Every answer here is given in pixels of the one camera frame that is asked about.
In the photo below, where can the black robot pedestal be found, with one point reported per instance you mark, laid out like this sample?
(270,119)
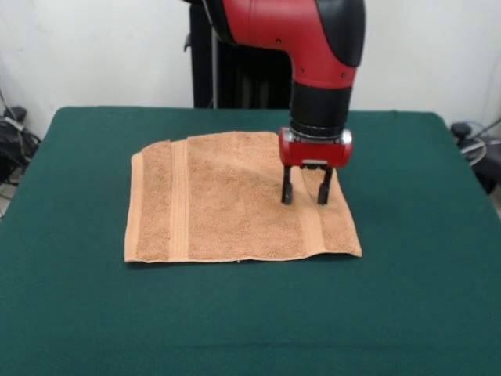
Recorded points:
(235,74)

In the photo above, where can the dark green table cloth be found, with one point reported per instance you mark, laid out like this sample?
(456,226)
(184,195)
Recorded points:
(372,293)

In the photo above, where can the tan terry towel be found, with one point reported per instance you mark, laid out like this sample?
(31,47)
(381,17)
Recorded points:
(235,203)

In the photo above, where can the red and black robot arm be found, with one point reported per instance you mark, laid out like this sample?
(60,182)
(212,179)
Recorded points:
(293,31)

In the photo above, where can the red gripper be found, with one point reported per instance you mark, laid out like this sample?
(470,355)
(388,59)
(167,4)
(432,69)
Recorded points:
(313,152)

